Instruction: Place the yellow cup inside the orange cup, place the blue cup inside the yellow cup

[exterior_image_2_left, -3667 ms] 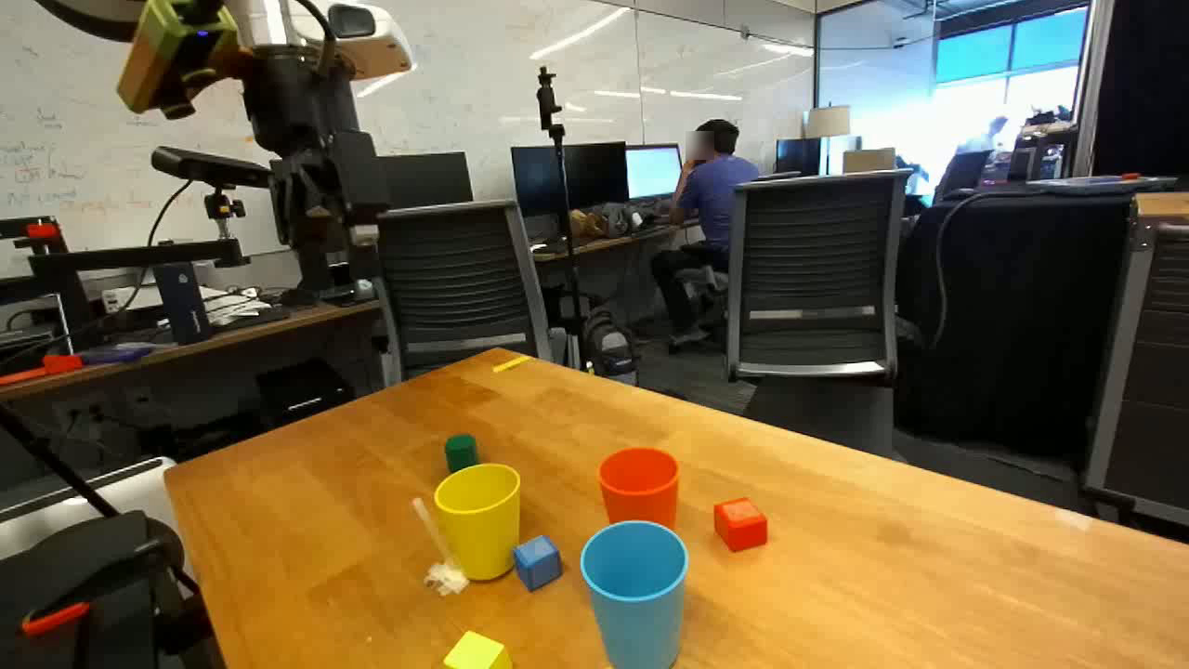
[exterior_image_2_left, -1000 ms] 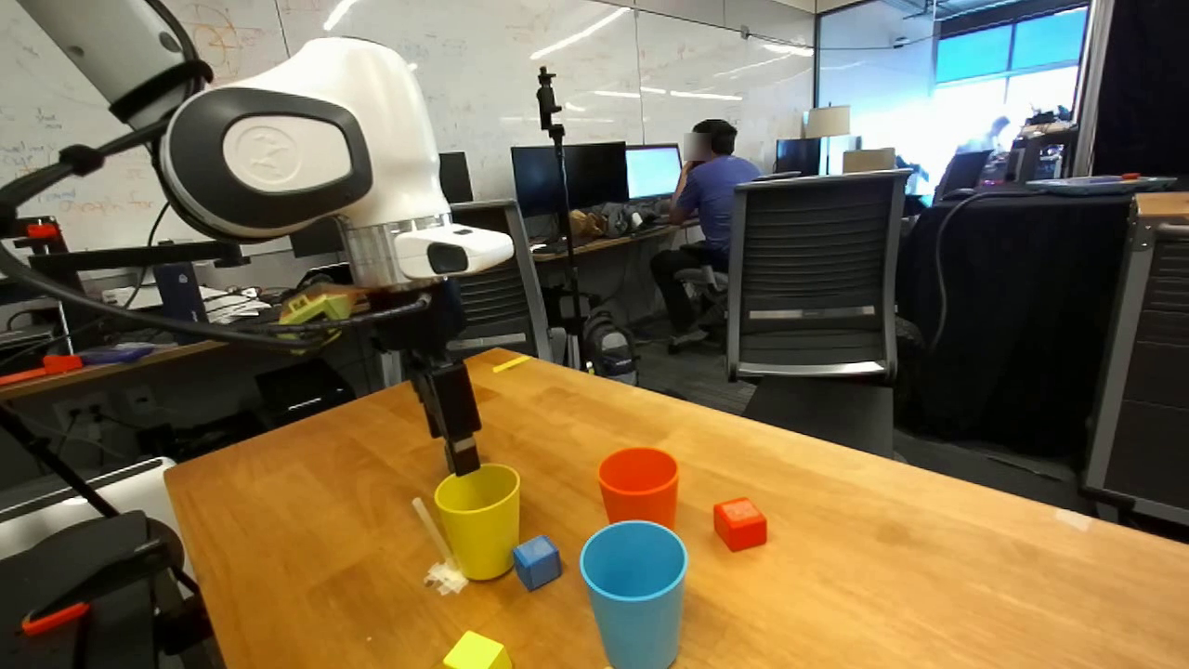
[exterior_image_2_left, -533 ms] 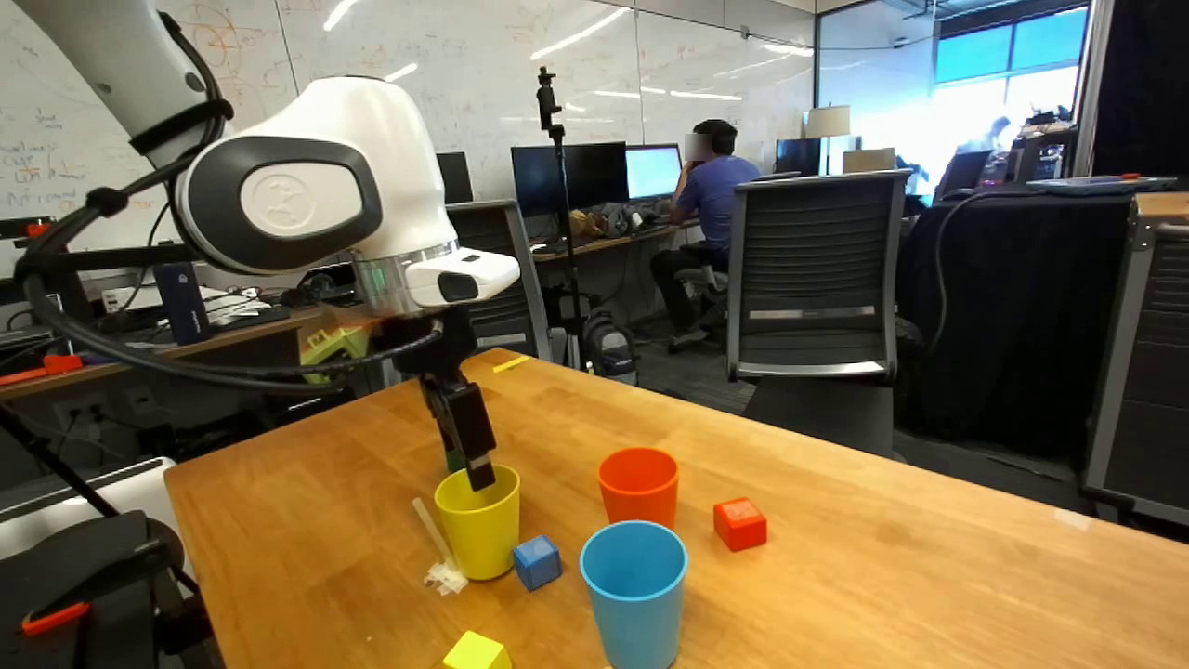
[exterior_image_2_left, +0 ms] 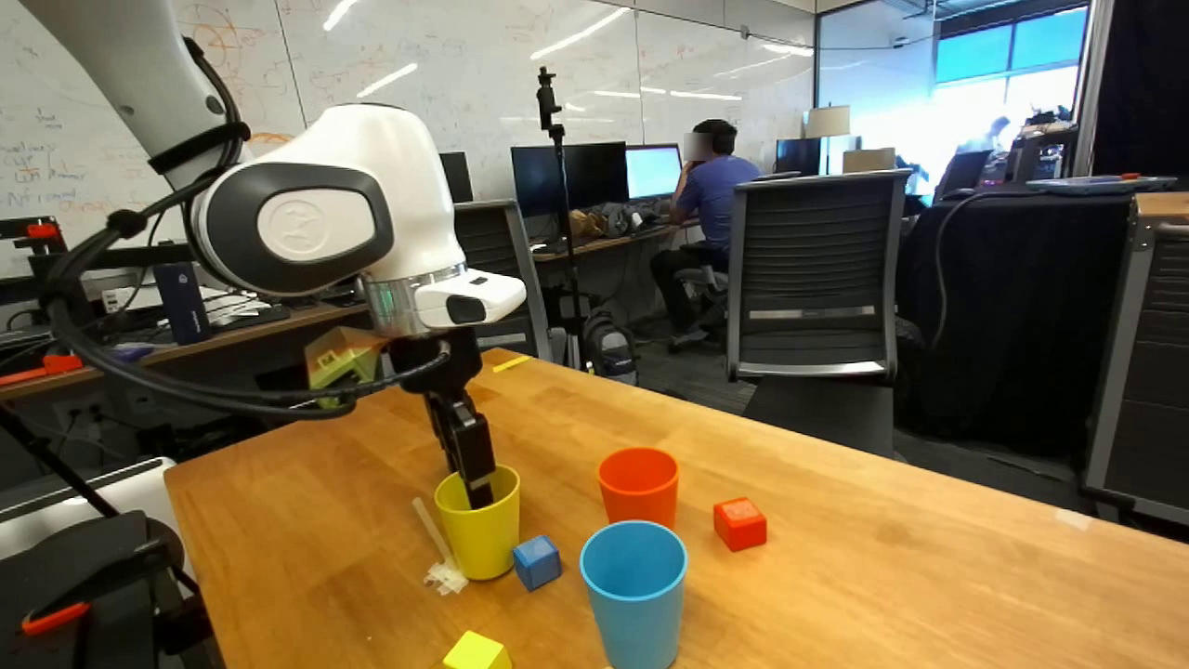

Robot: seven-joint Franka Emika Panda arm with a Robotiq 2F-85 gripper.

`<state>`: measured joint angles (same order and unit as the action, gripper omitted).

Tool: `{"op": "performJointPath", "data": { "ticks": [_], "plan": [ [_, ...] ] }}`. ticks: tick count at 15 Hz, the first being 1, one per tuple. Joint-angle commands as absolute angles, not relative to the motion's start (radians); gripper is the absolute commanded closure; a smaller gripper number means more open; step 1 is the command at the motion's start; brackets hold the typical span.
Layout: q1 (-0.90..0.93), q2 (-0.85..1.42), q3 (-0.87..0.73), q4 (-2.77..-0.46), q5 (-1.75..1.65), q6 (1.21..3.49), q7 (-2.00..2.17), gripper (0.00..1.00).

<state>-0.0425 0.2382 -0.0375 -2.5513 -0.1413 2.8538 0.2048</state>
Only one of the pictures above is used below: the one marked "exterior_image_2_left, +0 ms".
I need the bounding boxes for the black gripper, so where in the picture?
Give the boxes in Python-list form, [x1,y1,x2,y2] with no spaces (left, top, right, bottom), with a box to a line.
[385,323,502,513]

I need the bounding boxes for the yellow plastic cup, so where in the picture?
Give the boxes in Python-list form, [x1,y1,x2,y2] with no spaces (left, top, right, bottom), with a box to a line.
[432,462,524,582]

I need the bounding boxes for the blue plastic cup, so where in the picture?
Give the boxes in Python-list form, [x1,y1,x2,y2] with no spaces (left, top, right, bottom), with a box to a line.
[576,518,695,669]

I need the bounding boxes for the orange plastic cup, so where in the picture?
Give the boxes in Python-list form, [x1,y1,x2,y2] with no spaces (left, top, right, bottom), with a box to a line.
[596,445,684,530]

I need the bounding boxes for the blue cube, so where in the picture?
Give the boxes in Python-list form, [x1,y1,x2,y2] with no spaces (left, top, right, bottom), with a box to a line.
[508,530,565,596]

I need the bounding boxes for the grey mesh office chair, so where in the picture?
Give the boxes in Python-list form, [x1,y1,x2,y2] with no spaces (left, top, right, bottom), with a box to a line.
[448,197,557,366]
[722,169,913,452]

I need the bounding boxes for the dark backpack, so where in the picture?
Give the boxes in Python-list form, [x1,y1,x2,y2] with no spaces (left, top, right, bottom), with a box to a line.
[576,310,644,383]

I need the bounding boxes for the yellow cube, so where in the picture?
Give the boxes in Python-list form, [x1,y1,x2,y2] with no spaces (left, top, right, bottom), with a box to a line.
[438,627,515,669]

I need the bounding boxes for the wooden office desk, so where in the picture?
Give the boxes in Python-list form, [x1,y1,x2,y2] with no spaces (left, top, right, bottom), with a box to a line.
[530,222,699,266]

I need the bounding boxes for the long wooden desk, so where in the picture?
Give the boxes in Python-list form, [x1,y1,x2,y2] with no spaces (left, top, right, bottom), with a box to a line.
[0,300,364,400]

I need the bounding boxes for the dark switched-off monitor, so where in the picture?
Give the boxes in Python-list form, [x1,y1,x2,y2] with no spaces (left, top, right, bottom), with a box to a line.
[436,149,474,208]

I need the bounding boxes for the black computer monitor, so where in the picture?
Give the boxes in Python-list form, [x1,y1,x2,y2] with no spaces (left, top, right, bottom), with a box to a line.
[508,139,630,221]

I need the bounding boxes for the red cube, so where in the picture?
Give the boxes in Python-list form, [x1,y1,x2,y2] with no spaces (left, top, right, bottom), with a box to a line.
[708,496,774,554]

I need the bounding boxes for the lit computer monitor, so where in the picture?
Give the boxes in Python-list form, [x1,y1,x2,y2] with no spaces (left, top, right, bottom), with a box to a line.
[619,141,687,204]

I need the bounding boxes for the black tripod pole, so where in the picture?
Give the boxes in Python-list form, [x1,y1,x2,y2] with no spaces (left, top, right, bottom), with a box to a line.
[530,62,587,370]

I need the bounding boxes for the person in purple shirt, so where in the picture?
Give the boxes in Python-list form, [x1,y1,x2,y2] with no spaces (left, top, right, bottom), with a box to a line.
[648,117,767,347]

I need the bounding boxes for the light grey panel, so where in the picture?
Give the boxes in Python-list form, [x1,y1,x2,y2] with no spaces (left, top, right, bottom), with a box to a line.
[0,452,180,560]

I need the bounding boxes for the black equipment with red clip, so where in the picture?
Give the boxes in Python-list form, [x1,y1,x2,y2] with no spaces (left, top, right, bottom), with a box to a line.
[0,510,222,669]

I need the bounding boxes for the small distant monitor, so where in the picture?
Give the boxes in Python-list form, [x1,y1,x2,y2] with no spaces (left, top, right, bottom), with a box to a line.
[774,135,826,178]

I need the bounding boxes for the black clamp stand red knobs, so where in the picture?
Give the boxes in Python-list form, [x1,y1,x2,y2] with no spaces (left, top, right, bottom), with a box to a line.
[0,214,207,353]

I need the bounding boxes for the white table lamp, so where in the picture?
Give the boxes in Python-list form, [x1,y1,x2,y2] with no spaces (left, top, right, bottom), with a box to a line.
[805,103,858,145]

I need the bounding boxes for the black cloth drape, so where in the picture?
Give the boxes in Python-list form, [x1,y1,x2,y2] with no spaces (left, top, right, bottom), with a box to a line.
[894,182,1138,463]

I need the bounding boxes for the dark distant office chair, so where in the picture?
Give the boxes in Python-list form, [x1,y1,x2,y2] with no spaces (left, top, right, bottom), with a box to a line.
[933,145,995,208]

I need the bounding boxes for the black curtain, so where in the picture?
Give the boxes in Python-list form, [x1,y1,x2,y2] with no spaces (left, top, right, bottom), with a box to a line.
[1089,0,1189,178]

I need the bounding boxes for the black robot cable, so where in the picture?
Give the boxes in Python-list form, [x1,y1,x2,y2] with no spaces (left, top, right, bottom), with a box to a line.
[40,117,456,424]

